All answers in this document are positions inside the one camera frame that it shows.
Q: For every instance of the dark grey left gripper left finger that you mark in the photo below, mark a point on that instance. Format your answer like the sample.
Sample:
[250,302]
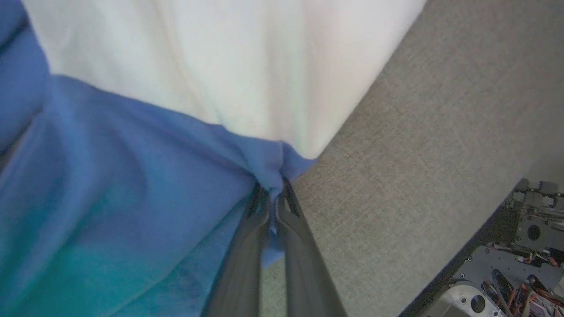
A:
[242,273]

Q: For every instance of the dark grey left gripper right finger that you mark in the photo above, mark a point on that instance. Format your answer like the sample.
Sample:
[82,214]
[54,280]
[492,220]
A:
[304,273]

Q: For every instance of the blue and white cloth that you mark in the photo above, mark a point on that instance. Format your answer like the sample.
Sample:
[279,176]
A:
[132,176]

